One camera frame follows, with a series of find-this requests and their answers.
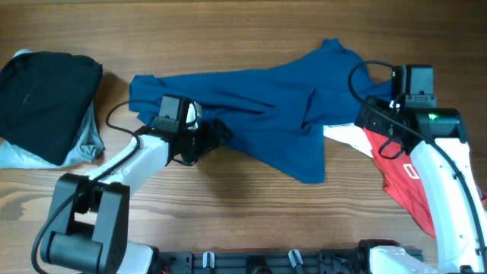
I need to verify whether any blue polo shirt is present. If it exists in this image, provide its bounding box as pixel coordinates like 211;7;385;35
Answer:
129;39;391;183

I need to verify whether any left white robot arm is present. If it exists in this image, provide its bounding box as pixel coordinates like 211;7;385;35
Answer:
30;118;233;273

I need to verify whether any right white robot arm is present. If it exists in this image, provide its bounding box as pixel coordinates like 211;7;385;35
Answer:
355;97;486;273

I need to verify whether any red and white jersey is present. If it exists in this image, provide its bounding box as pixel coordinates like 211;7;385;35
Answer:
323;123;487;239

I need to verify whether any light grey folded garment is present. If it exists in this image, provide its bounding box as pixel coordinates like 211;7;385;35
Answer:
0;48;106;170

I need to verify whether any black folded garment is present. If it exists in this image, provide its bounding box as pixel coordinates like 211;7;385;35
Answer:
0;51;103;167

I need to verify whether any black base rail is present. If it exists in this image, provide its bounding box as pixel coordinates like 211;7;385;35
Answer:
160;249;370;274

